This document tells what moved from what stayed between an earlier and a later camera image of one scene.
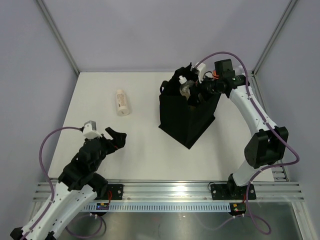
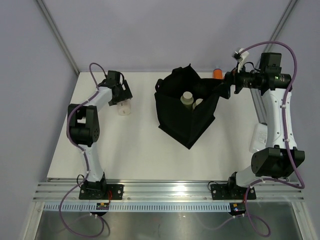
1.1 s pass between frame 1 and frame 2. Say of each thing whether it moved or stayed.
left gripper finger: moved
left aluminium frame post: stayed
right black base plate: stayed
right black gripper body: moved
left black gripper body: moved
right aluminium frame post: stayed
